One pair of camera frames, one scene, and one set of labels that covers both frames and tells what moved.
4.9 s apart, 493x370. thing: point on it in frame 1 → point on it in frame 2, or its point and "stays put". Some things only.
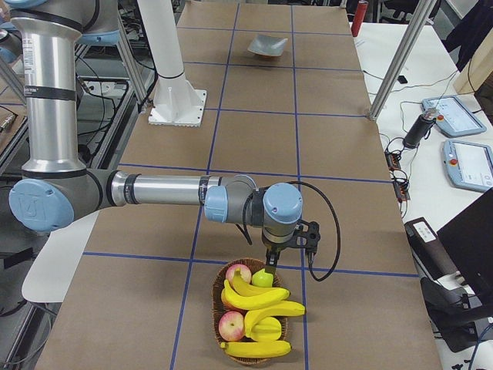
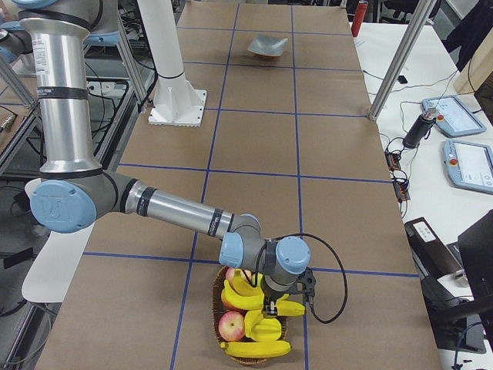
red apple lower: [231, 326] stays put
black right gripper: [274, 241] → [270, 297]
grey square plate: [268, 45] stays put
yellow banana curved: [236, 301] stays put
